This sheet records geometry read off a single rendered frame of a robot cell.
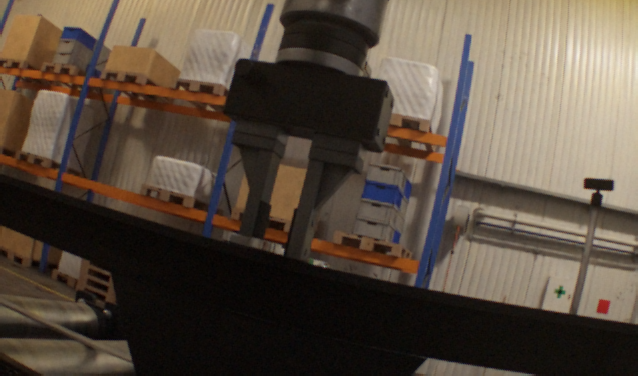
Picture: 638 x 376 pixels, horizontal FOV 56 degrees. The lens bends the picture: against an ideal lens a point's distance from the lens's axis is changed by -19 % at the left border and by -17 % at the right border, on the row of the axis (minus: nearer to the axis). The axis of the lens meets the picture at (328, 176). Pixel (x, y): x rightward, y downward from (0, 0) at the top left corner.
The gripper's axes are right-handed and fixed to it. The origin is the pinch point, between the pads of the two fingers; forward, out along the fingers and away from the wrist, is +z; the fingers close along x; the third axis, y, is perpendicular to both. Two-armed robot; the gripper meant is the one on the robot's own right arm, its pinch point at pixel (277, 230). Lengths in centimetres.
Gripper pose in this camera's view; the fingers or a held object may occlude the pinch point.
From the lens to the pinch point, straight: 58.6
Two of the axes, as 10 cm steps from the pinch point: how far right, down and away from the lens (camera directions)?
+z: -2.3, 9.6, -1.4
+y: -2.1, -1.9, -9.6
